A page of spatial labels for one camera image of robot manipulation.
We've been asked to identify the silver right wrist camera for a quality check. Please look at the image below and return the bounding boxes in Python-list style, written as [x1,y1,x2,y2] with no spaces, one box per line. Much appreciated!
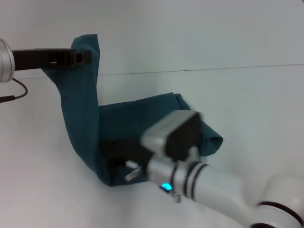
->
[140,110,204,162]

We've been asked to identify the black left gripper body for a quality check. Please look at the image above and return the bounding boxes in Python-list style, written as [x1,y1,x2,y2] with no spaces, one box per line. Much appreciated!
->
[11,47,76,72]

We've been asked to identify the teal t-shirt with FREE print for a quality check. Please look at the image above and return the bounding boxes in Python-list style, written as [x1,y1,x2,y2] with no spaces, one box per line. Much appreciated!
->
[43,33,224,188]

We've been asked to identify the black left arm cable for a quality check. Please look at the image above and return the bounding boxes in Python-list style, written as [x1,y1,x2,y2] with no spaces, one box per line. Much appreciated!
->
[0,77,29,104]

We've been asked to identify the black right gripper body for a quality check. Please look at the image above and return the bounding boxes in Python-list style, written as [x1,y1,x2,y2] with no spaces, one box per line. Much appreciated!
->
[101,137,153,182]

